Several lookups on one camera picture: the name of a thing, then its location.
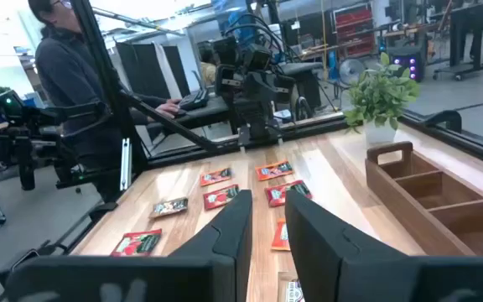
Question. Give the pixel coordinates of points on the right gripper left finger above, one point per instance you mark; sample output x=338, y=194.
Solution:
x=141, y=281

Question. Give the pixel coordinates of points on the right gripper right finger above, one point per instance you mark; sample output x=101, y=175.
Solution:
x=392, y=281

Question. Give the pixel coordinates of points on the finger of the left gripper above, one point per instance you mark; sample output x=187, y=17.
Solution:
x=255, y=94
x=267, y=94

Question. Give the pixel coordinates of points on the red tea packet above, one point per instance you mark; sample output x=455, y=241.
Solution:
x=287, y=193
x=220, y=196
x=136, y=242

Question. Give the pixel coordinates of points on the orange tea packet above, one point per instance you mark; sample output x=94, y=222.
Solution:
x=273, y=170
x=280, y=235
x=215, y=176

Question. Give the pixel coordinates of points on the beige tea packet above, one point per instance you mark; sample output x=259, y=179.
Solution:
x=169, y=206
x=292, y=290

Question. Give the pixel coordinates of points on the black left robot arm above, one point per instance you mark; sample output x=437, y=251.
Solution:
x=262, y=121

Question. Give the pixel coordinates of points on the black keyboard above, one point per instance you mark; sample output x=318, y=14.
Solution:
x=193, y=100

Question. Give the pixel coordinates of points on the black divider panel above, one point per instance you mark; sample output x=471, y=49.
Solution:
x=149, y=69

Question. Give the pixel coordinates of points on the wooden compartment box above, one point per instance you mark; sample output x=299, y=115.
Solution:
x=392, y=197

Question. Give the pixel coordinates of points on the white floor fan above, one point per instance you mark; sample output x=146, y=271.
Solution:
x=350, y=71

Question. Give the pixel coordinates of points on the red storage shelf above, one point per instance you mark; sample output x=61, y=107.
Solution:
x=352, y=29

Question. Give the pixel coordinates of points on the green plant in white pot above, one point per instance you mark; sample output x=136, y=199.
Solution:
x=380, y=96

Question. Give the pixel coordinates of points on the silver aluminium bar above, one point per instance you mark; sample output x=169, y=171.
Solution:
x=125, y=163

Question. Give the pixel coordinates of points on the black speaker purple lights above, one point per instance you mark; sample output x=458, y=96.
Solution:
x=407, y=63

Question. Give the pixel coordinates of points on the person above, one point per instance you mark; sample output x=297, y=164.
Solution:
x=69, y=75

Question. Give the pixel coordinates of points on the black hook clamp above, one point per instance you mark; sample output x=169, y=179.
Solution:
x=447, y=119

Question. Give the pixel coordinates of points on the black rolling desk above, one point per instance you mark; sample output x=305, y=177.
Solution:
x=463, y=29

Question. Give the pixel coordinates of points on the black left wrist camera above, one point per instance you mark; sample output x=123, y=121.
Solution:
x=257, y=56

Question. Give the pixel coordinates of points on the black frame bracket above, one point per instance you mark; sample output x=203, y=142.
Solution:
x=103, y=209

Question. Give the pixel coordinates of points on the black aluminium table frame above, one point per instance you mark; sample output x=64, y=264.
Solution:
x=99, y=75

